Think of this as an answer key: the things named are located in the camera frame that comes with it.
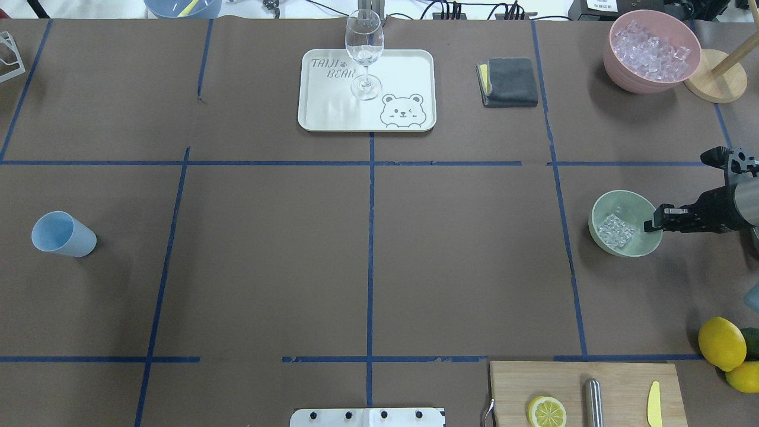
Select light blue plastic cup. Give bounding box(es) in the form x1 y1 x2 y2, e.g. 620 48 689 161
31 211 97 257

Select pink bowl of ice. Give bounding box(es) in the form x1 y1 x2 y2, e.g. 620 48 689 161
604 9 701 94

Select green lime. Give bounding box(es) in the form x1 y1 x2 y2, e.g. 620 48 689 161
740 327 759 361

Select yellow lemon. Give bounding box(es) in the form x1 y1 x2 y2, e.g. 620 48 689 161
697 316 747 372
725 361 759 394

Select metal mounting plate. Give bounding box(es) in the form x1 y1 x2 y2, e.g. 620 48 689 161
289 407 447 426

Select ice cubes in bowl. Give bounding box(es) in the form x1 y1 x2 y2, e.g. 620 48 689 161
596 213 636 249

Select grey folded cloth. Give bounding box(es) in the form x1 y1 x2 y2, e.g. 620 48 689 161
476 57 538 108

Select lemon half slice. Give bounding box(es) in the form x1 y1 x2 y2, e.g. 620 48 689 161
526 396 567 426

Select wooden cutting board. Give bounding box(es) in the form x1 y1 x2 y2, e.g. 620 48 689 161
490 361 688 426

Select steel handled knife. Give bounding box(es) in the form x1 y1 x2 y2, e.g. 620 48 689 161
585 378 604 426

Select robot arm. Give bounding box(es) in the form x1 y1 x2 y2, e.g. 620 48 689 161
643 146 758 235

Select white wire cup rack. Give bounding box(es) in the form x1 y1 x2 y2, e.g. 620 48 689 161
1 31 26 83

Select blue bowl with fork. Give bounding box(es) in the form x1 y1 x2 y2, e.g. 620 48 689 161
143 0 223 19

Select wooden stand with bag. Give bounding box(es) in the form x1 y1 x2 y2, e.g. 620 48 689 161
685 32 758 104

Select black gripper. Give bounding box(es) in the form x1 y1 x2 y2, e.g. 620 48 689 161
643 146 758 233

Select clear wine glass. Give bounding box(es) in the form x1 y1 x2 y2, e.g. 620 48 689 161
345 8 385 101

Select white bear serving tray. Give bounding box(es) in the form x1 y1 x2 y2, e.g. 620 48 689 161
298 49 437 132

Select mint green bowl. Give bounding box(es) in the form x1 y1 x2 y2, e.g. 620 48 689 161
588 190 662 257

